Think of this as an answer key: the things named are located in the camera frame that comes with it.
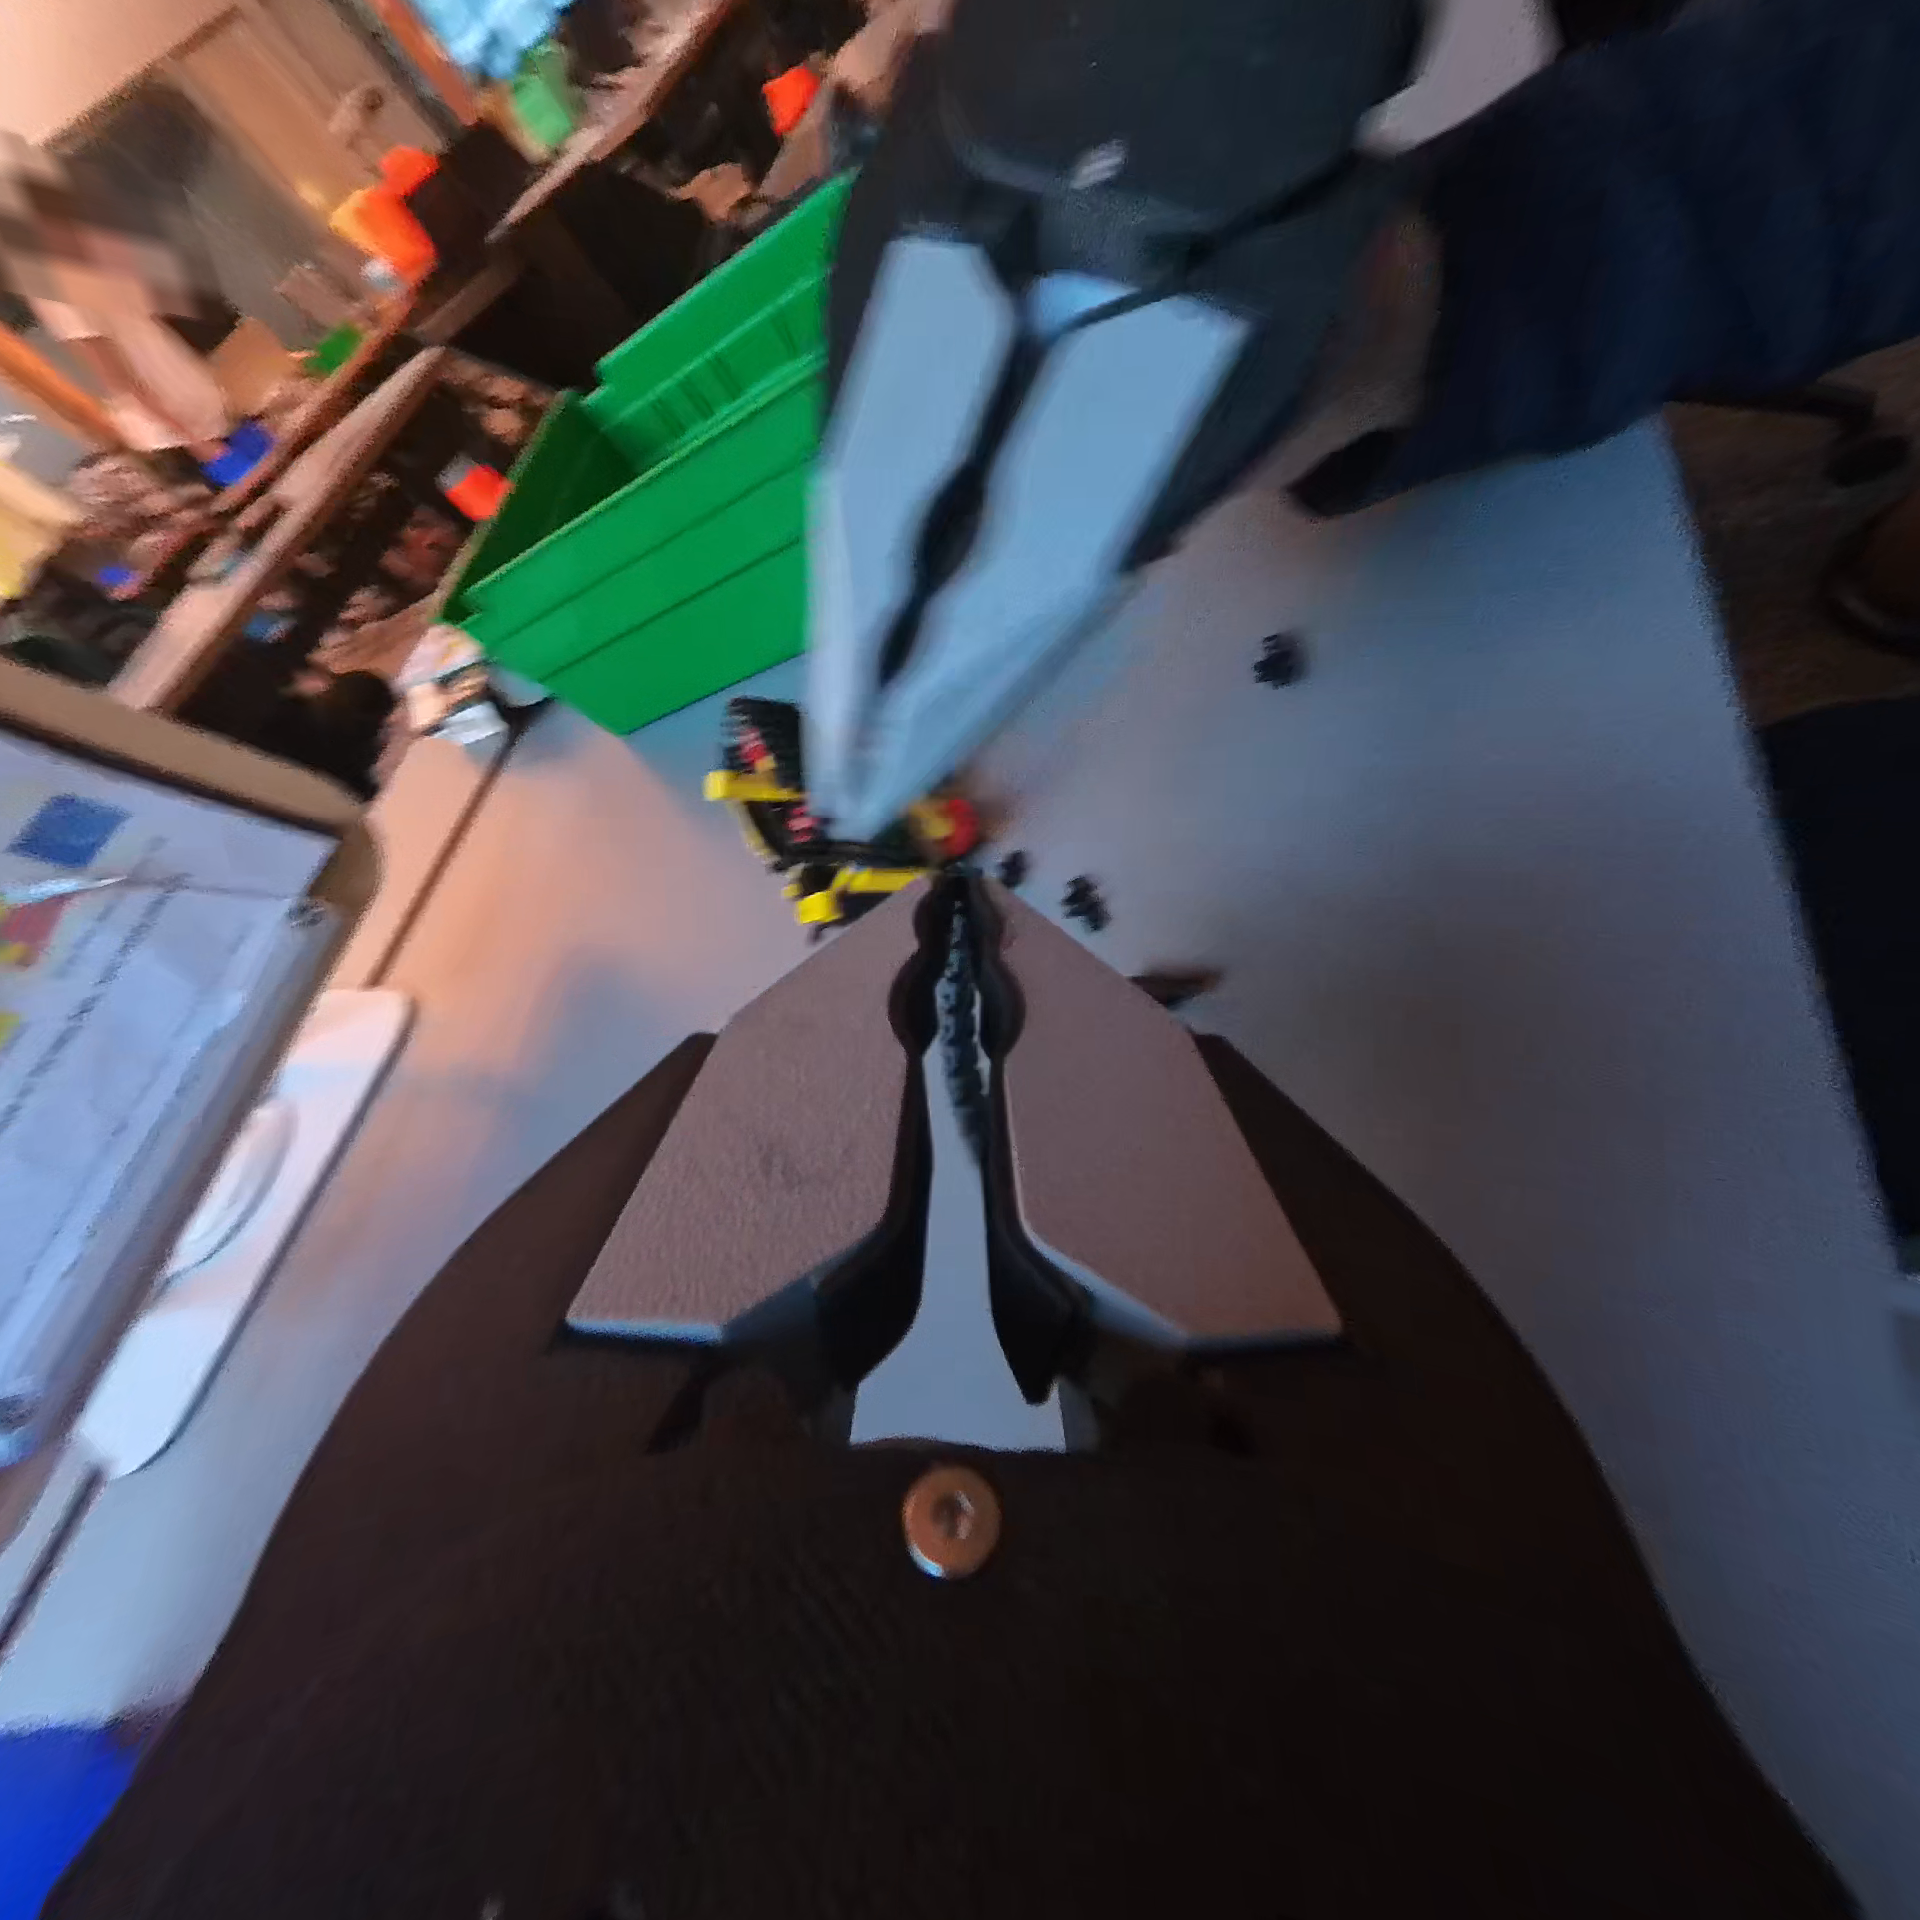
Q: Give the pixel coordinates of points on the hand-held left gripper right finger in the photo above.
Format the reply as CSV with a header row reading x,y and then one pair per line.
x,y
1154,1184

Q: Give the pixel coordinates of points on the printed instruction sheet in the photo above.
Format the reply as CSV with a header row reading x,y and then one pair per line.
x,y
134,1021

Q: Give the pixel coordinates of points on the two-link black lego track piece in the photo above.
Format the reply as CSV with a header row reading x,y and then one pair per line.
x,y
1016,870

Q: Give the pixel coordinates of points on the orange bin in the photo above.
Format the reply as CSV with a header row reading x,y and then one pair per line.
x,y
387,211

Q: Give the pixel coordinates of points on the yellow lego tracked vehicle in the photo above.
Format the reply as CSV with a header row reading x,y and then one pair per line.
x,y
840,888

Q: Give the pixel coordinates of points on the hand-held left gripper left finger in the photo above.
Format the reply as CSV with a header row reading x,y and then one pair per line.
x,y
751,1184

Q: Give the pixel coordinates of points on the wooden work table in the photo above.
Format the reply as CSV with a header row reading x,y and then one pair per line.
x,y
285,511

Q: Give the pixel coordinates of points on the long black lego track strip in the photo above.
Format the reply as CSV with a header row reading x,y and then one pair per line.
x,y
961,1021

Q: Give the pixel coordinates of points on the green plastic bin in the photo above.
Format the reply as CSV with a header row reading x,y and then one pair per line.
x,y
644,571

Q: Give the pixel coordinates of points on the torn lego packaging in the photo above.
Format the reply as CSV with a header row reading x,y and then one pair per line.
x,y
451,690

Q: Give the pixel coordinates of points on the blue plastic bin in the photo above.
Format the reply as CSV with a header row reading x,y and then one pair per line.
x,y
53,1830

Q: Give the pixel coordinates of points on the white flat stand base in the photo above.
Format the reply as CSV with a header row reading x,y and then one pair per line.
x,y
331,1064

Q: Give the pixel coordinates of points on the black lego track link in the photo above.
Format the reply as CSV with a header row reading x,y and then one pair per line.
x,y
1279,660
1087,902

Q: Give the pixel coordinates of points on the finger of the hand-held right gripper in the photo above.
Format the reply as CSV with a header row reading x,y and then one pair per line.
x,y
1081,481
901,420

